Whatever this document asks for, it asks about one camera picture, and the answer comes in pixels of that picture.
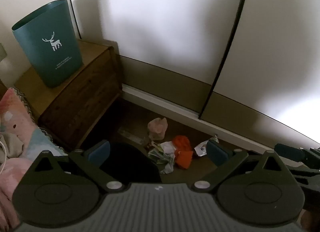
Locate wooden nightstand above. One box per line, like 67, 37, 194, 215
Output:
14, 39, 123, 152

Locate green printed crumpled wrapper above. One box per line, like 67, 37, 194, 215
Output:
147, 144, 177, 175

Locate white wardrobe sliding door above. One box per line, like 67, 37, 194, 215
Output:
65, 0, 252, 120
199, 0, 320, 145

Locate beige cloth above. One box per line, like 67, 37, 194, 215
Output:
0, 132, 27, 159

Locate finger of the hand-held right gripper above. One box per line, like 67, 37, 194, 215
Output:
287, 167, 320, 181
274, 143, 320, 166

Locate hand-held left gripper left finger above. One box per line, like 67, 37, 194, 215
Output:
26, 140, 124, 194

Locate pink blanket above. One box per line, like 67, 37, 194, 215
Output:
0, 158, 34, 230

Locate teal trash bin deer print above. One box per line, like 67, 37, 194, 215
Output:
11, 0, 84, 88

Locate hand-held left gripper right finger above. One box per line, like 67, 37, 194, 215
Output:
192, 140, 292, 194

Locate small silver wrapper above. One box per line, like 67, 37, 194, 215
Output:
194, 135, 220, 158

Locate white cable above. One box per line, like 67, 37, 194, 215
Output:
0, 141, 8, 175

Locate clear plastic wrapper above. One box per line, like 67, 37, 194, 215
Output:
117, 127, 150, 146

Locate pale green lettuce piece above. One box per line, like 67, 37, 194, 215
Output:
160, 141, 177, 154

